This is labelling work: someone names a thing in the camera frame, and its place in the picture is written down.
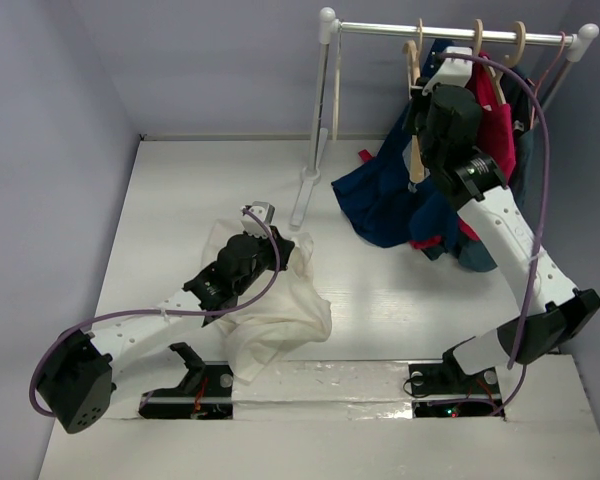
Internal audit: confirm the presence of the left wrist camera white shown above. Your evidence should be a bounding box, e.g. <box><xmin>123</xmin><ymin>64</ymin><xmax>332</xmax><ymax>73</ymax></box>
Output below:
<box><xmin>241</xmin><ymin>201</ymin><xmax>275</xmax><ymax>238</ymax></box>

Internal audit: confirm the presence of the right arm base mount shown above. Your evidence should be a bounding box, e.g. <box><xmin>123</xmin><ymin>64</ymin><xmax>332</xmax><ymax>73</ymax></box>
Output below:
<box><xmin>402</xmin><ymin>362</ymin><xmax>503</xmax><ymax>419</ymax></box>

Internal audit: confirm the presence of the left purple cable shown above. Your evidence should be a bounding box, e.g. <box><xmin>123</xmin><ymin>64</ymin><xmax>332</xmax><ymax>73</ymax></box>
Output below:
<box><xmin>28</xmin><ymin>208</ymin><xmax>282</xmax><ymax>417</ymax></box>

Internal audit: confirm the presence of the pink wire hanger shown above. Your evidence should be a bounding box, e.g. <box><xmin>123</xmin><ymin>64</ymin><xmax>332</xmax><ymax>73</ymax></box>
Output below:
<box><xmin>529</xmin><ymin>31</ymin><xmax>566</xmax><ymax>130</ymax></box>

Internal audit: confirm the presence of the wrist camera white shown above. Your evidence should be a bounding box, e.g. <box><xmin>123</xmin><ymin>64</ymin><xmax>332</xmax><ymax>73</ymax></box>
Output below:
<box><xmin>241</xmin><ymin>201</ymin><xmax>275</xmax><ymax>238</ymax></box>
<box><xmin>422</xmin><ymin>57</ymin><xmax>473</xmax><ymax>96</ymax></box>

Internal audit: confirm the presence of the dark teal t shirt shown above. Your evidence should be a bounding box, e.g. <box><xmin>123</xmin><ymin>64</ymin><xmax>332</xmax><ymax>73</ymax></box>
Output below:
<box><xmin>409</xmin><ymin>64</ymin><xmax>534</xmax><ymax>272</ymax></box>

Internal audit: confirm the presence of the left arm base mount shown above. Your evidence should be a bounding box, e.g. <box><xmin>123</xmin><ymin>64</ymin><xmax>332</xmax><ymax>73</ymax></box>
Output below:
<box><xmin>138</xmin><ymin>342</ymin><xmax>234</xmax><ymax>420</ymax></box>

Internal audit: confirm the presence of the red t shirt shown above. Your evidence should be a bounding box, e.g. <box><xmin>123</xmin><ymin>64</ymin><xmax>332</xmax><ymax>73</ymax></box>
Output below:
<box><xmin>351</xmin><ymin>64</ymin><xmax>516</xmax><ymax>251</ymax></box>

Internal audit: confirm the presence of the white t shirt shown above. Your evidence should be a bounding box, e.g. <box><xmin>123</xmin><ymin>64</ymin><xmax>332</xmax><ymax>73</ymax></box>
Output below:
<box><xmin>213</xmin><ymin>232</ymin><xmax>332</xmax><ymax>383</ymax></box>

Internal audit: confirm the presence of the blue t shirt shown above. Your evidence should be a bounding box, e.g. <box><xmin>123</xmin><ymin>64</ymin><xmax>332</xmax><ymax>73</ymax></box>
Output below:
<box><xmin>331</xmin><ymin>38</ymin><xmax>464</xmax><ymax>256</ymax></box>

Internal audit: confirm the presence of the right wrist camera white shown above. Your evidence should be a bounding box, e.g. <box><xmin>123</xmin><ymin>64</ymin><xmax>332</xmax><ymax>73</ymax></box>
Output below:
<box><xmin>422</xmin><ymin>57</ymin><xmax>473</xmax><ymax>96</ymax></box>

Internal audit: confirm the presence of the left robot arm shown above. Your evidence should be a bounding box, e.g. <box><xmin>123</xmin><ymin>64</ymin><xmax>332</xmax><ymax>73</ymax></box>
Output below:
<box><xmin>28</xmin><ymin>226</ymin><xmax>295</xmax><ymax>434</ymax></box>

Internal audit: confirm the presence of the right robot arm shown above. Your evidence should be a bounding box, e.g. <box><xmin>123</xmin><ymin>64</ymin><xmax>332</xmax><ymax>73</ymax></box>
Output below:
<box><xmin>409</xmin><ymin>85</ymin><xmax>600</xmax><ymax>392</ymax></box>

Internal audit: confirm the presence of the wooden hanger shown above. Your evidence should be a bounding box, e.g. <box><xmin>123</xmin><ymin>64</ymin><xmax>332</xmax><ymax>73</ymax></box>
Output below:
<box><xmin>402</xmin><ymin>19</ymin><xmax>426</xmax><ymax>185</ymax></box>
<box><xmin>472</xmin><ymin>18</ymin><xmax>484</xmax><ymax>56</ymax></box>
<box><xmin>484</xmin><ymin>21</ymin><xmax>527</xmax><ymax>106</ymax></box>

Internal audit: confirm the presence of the white clothes rack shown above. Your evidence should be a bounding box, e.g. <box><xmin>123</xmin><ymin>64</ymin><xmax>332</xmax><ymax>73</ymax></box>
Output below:
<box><xmin>289</xmin><ymin>5</ymin><xmax>600</xmax><ymax>231</ymax></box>

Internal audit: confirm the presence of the wooden hanger under blue shirt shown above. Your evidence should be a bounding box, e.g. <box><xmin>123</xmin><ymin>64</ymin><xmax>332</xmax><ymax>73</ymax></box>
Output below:
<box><xmin>472</xmin><ymin>18</ymin><xmax>484</xmax><ymax>56</ymax></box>

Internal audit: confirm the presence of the wooden hanger under red shirt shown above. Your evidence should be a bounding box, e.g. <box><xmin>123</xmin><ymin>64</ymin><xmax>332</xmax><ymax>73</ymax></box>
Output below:
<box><xmin>484</xmin><ymin>21</ymin><xmax>527</xmax><ymax>106</ymax></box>

